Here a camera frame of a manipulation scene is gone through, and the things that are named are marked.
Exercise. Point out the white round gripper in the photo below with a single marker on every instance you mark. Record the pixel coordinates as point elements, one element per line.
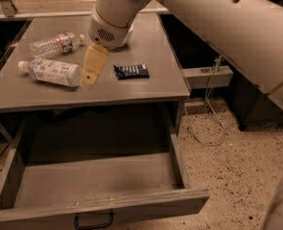
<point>106,33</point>

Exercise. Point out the blue label plastic bottle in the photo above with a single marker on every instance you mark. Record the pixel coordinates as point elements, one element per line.
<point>52,71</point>

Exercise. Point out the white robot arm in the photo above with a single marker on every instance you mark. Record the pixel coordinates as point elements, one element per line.
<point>247,33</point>

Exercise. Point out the clear plastic water bottle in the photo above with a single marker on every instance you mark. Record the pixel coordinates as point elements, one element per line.
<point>65,43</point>

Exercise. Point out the grey open top drawer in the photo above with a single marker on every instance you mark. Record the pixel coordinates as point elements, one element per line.
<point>126,161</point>

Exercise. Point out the dark blue snack packet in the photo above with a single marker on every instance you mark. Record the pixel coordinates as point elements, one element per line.
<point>137,71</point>

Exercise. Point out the white ceramic bowl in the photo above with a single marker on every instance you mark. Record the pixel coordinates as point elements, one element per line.
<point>128,36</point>

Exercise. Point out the black drawer handle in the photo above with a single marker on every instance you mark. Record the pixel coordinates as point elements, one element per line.
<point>88,223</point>

